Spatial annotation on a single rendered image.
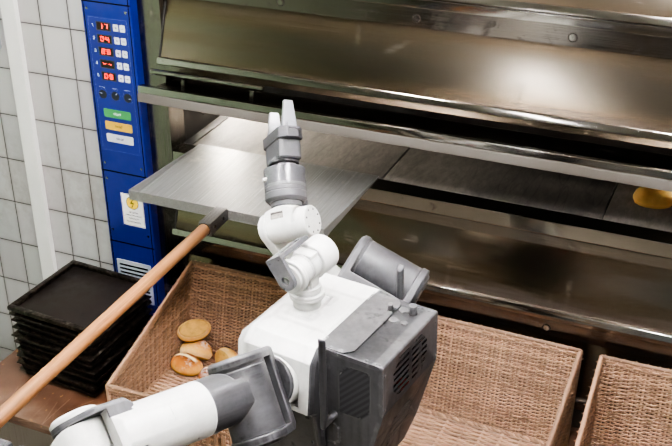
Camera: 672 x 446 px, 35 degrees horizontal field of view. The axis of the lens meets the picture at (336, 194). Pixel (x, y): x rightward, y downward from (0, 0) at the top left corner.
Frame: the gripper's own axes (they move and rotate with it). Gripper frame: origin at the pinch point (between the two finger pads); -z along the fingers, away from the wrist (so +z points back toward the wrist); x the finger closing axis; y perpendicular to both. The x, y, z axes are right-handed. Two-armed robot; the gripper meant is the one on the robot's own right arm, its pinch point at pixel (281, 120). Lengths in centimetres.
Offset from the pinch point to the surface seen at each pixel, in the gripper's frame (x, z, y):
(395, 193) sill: -37, 4, -45
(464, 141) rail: -0.7, 1.7, -45.3
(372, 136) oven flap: -16.6, -3.7, -29.9
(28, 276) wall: -152, 4, 30
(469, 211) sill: -25, 12, -60
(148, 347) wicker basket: -91, 36, 7
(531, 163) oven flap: 8, 9, -57
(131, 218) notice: -102, -4, 8
